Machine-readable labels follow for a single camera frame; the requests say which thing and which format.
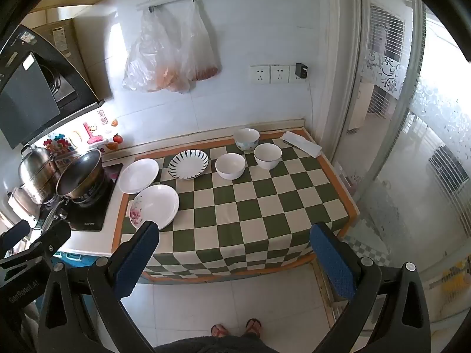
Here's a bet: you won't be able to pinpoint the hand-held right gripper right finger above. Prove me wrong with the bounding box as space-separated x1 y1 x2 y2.
309 222 432 353

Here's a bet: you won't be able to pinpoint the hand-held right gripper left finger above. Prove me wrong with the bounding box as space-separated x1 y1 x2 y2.
37 221 160 353

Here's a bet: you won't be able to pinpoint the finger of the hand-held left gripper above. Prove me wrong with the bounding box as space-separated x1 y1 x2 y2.
0 220 71 271
0 220 31 246

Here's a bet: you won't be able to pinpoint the pink floral white plate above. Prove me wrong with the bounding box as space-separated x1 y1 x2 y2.
129 184 180 231

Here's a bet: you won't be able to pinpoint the blue-rimmed patterned bowl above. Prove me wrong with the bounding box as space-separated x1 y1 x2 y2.
233 128 260 151

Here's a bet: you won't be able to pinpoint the small steel pot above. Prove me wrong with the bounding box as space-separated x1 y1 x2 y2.
6 187 41 218

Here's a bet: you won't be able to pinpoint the black induction cooker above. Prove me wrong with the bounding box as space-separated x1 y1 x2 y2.
35 176 116 232

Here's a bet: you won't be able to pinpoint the tall stainless steel pot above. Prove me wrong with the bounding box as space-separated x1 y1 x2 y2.
18 145 59 204

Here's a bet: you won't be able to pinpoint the dark steel wok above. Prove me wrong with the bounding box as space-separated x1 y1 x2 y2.
40 149 108 233

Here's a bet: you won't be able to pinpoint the plain white plate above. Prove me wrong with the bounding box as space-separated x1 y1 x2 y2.
117 158 160 194

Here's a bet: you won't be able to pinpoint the frosted glass sliding door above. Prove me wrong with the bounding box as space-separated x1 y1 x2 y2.
339 0 471 339

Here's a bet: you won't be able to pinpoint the green checkered tablecloth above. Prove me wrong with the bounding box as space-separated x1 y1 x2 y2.
112 129 360 284

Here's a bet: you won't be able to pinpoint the black striped white plate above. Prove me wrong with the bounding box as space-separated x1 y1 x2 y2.
168 149 210 181

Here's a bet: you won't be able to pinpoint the person's dark trousers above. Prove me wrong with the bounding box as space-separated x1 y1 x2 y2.
155 333 280 353

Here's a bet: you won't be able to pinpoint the yellow object behind glass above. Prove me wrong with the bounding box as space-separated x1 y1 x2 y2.
440 261 471 298

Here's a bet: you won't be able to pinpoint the folded white cloth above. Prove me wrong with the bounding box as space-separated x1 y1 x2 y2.
281 130 323 157

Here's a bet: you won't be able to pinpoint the white bowl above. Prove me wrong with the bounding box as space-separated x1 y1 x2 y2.
254 143 283 170
215 153 246 180

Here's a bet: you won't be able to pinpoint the black range hood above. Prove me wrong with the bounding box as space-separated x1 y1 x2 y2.
0 25 105 149

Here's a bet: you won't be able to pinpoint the brown hood chimney cover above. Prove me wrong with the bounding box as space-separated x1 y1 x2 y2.
31 18 113 100

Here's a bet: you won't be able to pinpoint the large clear plastic bag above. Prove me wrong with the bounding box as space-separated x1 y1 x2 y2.
122 7 192 94

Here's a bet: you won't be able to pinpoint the small clear plastic bag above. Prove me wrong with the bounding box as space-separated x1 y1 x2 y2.
180 0 222 83

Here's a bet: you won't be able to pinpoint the pink wall hook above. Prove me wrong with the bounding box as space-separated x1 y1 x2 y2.
83 122 105 146

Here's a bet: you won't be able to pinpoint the white wall socket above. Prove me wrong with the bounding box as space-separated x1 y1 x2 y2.
270 65 290 84
250 65 270 84

